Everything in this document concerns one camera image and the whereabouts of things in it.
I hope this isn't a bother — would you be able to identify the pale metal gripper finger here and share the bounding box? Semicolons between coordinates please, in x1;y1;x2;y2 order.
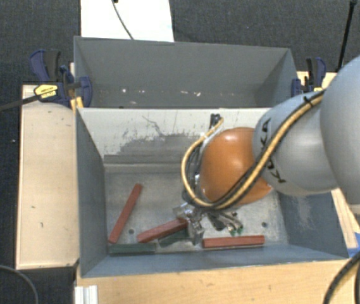
187;217;206;246
172;203;196;221

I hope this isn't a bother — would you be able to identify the red-brown flat block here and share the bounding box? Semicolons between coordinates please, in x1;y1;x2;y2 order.
136;217;189;244
202;235;266;250
108;183;144;244

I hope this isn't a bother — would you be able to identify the dark green flat block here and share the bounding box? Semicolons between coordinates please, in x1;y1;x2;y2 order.
158;229;194;248
108;243;157;255

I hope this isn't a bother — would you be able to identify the grey metal bin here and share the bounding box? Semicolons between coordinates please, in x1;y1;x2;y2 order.
73;35;350;279

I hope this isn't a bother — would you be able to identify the pale wood flat board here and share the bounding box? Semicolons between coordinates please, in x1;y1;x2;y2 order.
15;82;80;270

